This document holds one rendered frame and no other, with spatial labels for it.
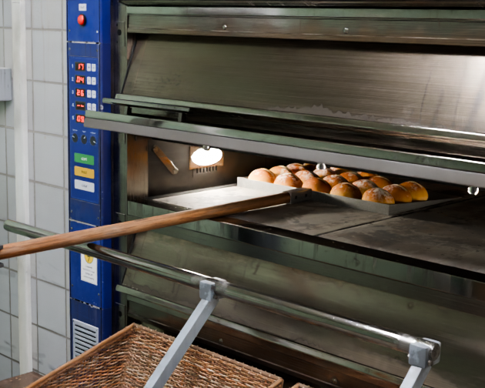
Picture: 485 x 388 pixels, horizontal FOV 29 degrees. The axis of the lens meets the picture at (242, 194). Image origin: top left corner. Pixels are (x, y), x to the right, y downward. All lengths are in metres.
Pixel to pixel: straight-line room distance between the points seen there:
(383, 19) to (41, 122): 1.26
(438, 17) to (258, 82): 0.50
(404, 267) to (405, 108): 0.33
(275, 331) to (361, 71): 0.64
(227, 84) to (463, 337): 0.81
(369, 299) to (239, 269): 0.39
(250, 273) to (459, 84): 0.74
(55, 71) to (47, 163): 0.28
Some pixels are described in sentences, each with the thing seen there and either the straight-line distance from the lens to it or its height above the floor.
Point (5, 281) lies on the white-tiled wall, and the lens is 3.12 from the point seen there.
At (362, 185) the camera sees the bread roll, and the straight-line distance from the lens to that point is 2.60.
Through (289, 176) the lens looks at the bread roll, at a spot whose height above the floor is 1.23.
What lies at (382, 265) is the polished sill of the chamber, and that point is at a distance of 1.99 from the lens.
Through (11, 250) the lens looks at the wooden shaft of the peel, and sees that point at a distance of 1.96.
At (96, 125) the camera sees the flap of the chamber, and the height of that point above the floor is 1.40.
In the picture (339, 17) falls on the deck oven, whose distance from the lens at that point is 2.01.
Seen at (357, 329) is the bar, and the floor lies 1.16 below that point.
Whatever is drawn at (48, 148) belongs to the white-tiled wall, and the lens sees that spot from 2.82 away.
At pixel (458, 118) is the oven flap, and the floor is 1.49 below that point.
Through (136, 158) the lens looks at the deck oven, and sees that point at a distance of 2.55.
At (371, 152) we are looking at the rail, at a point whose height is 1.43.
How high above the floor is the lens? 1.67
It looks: 11 degrees down
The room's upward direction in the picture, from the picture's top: 1 degrees clockwise
